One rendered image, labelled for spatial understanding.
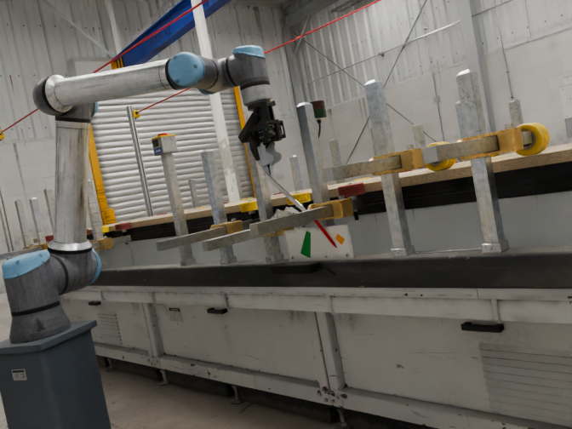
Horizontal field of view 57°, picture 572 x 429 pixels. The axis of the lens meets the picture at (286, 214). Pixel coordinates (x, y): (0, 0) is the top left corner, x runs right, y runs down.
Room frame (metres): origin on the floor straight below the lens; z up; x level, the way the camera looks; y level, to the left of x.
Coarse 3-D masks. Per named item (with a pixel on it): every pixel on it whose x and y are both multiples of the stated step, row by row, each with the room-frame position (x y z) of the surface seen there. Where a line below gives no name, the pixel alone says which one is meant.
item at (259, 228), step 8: (352, 200) 1.59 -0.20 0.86; (360, 200) 1.61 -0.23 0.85; (320, 208) 1.48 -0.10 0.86; (328, 208) 1.51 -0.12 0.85; (352, 208) 1.58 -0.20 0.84; (360, 208) 1.61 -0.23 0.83; (288, 216) 1.39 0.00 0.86; (296, 216) 1.41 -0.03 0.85; (304, 216) 1.43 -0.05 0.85; (312, 216) 1.46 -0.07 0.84; (320, 216) 1.48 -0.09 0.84; (328, 216) 1.50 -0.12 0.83; (256, 224) 1.31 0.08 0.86; (264, 224) 1.33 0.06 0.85; (272, 224) 1.35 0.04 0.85; (280, 224) 1.37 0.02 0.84; (288, 224) 1.39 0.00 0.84; (296, 224) 1.41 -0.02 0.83; (256, 232) 1.32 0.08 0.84; (264, 232) 1.33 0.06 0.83
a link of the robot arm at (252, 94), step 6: (264, 84) 1.56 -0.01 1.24; (246, 90) 1.56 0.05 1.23; (252, 90) 1.55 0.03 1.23; (258, 90) 1.55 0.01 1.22; (264, 90) 1.55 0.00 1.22; (270, 90) 1.57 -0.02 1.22; (246, 96) 1.56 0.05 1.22; (252, 96) 1.55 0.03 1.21; (258, 96) 1.55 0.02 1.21; (264, 96) 1.55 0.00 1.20; (270, 96) 1.57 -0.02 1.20; (246, 102) 1.56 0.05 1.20; (252, 102) 1.57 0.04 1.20
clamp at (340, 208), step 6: (348, 198) 1.52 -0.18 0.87; (312, 204) 1.57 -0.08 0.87; (318, 204) 1.55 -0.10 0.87; (324, 204) 1.53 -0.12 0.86; (330, 204) 1.52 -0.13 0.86; (336, 204) 1.50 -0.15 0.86; (342, 204) 1.50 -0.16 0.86; (348, 204) 1.52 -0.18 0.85; (336, 210) 1.51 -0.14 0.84; (342, 210) 1.49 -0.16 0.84; (348, 210) 1.51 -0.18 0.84; (330, 216) 1.52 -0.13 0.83; (336, 216) 1.51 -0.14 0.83; (342, 216) 1.49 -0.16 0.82
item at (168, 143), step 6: (156, 138) 2.09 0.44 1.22; (162, 138) 2.07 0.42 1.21; (168, 138) 2.09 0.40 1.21; (174, 138) 2.11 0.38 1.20; (162, 144) 2.07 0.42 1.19; (168, 144) 2.09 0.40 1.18; (174, 144) 2.11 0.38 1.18; (162, 150) 2.07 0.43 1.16; (168, 150) 2.08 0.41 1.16; (174, 150) 2.10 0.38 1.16
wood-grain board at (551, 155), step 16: (496, 160) 1.45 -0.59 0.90; (512, 160) 1.33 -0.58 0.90; (528, 160) 1.30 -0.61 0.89; (544, 160) 1.27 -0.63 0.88; (560, 160) 1.25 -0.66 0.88; (400, 176) 1.69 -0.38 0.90; (416, 176) 1.52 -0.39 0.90; (432, 176) 1.49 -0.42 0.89; (448, 176) 1.45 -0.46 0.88; (464, 176) 1.42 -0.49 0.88; (336, 192) 1.74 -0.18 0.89; (208, 208) 2.77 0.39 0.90; (112, 224) 3.66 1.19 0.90; (144, 224) 2.63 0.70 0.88
